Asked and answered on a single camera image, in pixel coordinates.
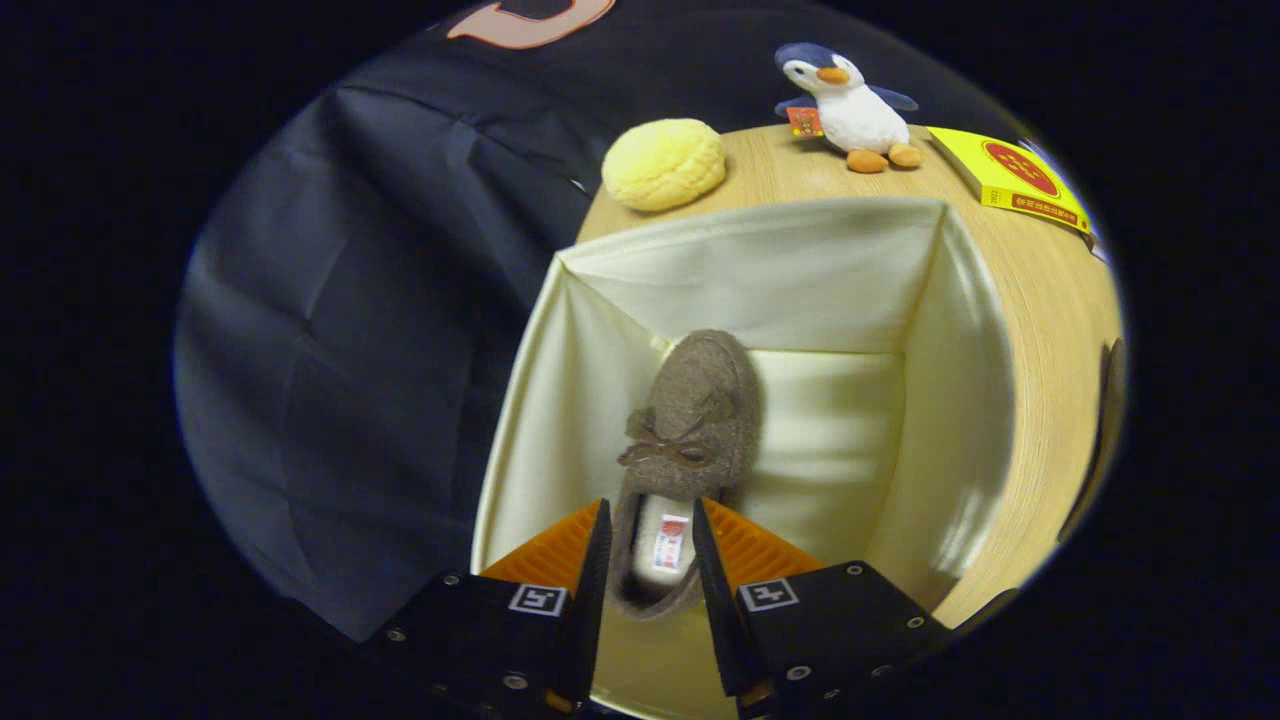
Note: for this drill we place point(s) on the penguin plush toy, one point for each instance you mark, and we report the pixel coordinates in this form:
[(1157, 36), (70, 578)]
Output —
[(860, 115)]

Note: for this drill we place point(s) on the yellow bun plush cushion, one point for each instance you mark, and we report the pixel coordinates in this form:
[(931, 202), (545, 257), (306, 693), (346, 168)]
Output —
[(665, 165)]

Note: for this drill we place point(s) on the cream fabric storage box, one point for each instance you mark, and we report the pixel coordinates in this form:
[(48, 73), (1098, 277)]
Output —
[(800, 290)]

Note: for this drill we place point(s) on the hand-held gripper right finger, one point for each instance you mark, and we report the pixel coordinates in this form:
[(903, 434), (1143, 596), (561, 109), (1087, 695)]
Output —
[(715, 610)]

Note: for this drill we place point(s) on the brown fuzzy shoe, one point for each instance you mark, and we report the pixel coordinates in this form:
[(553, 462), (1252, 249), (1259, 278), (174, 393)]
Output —
[(700, 400), (1108, 420)]

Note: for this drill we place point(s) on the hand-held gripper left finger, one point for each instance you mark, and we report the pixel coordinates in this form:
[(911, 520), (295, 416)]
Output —
[(592, 600)]

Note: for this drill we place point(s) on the yellow book red circle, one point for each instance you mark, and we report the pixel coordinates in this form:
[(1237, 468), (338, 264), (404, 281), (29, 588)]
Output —
[(1010, 170)]

